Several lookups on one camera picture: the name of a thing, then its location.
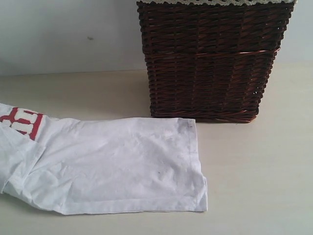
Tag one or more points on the white t-shirt red lettering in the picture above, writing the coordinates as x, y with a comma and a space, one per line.
127, 165

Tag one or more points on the dark brown wicker basket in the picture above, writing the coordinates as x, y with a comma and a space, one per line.
210, 62

